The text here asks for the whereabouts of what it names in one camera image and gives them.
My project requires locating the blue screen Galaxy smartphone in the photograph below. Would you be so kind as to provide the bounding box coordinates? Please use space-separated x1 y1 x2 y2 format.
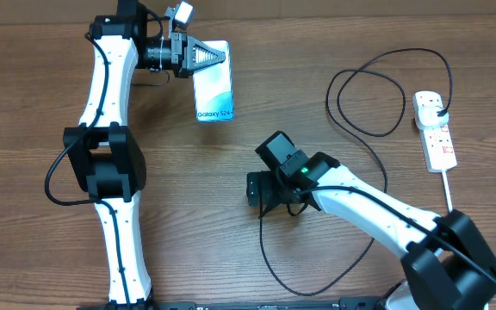
193 40 234 122

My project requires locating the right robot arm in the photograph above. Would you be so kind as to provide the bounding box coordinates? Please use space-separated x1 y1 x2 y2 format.
246 131 496 310

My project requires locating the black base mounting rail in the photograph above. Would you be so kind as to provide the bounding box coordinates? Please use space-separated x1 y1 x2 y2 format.
81 296 383 310

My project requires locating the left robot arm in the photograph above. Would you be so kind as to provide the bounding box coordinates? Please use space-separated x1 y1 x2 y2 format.
60 1 226 309

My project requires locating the white charger plug adapter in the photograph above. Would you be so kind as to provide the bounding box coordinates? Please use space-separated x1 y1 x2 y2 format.
415 106 450 130

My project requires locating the white power strip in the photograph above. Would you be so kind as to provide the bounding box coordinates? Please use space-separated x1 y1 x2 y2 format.
412 90 457 173

